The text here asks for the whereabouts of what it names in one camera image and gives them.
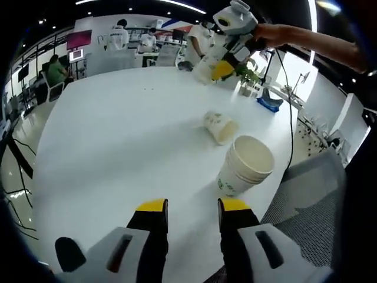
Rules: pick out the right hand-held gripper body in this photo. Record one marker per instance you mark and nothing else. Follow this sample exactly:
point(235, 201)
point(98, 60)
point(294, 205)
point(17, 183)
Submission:
point(238, 20)

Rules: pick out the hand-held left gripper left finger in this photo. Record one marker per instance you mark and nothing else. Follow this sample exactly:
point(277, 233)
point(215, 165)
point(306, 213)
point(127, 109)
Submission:
point(147, 250)

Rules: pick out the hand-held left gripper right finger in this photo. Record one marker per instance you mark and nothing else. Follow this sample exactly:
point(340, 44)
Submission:
point(238, 250)

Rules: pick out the white printed paper cup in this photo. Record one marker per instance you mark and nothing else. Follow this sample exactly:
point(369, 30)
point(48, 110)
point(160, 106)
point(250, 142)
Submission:
point(203, 70)
point(218, 125)

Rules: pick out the stack of paper cups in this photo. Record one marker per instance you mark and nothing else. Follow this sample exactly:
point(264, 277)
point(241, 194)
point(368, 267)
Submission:
point(235, 177)

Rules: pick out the person's right hand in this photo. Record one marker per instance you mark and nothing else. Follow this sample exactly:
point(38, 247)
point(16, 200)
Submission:
point(268, 34)

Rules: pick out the green potted plant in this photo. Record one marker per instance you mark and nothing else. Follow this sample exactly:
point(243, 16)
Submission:
point(248, 75)

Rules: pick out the black bag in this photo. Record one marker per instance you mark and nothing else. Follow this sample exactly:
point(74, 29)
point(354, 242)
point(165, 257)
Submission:
point(186, 66)

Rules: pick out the blue tray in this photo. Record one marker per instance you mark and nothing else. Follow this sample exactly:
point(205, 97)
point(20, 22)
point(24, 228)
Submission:
point(269, 104)

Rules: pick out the grey office chair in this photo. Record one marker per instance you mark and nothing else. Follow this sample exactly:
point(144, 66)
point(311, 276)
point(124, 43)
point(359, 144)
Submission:
point(168, 56)

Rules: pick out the grey mesh chair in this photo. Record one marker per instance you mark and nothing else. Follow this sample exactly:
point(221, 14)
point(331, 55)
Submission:
point(309, 206)

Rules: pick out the white table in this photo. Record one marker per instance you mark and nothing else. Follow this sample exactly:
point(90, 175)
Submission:
point(117, 132)

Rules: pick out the black tripod pole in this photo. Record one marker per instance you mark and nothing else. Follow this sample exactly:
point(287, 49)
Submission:
point(17, 159)

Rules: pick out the pink screen monitor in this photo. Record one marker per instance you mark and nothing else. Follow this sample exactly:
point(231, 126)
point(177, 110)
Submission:
point(79, 39)

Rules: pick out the small white screen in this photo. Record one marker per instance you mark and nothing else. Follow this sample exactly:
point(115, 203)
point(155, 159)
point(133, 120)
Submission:
point(76, 55)

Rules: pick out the white office chair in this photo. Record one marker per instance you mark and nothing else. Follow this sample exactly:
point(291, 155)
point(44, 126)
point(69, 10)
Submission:
point(53, 87)

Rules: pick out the black television on stand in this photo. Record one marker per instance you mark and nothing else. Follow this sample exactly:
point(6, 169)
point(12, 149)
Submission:
point(23, 73)

